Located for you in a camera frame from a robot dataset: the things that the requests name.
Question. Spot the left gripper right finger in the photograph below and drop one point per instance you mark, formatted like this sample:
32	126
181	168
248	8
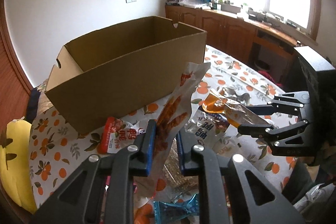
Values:
231	189

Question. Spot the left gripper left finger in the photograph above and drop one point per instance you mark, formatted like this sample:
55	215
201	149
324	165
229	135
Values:
101	185

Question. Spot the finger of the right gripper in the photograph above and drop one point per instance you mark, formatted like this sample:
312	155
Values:
271	109
267	131

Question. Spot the clear orange snack pouch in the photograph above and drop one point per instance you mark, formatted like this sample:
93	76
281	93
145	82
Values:
235	112

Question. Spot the brown sesame bar pack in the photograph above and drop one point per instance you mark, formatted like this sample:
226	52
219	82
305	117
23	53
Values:
178	168

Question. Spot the white orange snack bag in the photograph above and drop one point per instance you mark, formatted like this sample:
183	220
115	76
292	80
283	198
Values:
175	114

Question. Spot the white blue snack bag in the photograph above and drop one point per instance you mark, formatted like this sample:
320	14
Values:
208	128

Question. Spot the orange print bedsheet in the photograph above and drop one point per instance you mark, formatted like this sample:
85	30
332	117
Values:
56	149

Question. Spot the wooden cabinet counter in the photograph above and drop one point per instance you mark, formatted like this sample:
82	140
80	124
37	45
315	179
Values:
242	39

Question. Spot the blue candy wrapper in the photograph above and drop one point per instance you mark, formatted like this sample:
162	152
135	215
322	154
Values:
165	212

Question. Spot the red white snack packet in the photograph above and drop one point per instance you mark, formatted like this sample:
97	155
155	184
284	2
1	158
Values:
118	134

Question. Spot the yellow plush toy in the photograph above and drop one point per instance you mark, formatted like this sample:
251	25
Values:
15	171

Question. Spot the brown cardboard box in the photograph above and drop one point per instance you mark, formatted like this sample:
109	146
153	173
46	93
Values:
118	69

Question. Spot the wooden wardrobe door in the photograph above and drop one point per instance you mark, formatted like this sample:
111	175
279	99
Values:
15	86

